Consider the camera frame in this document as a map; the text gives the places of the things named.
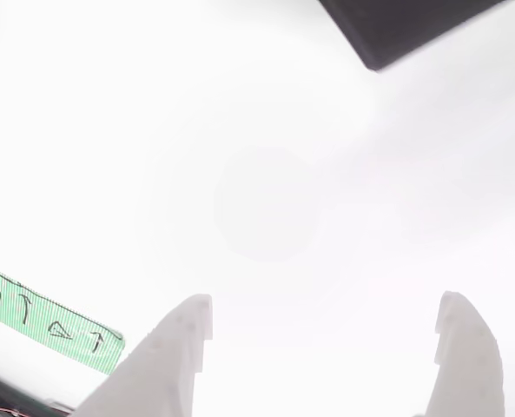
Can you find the green strip with black drawings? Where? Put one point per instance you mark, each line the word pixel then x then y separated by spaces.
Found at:
pixel 40 321

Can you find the black cube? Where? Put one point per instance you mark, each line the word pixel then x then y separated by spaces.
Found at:
pixel 391 30

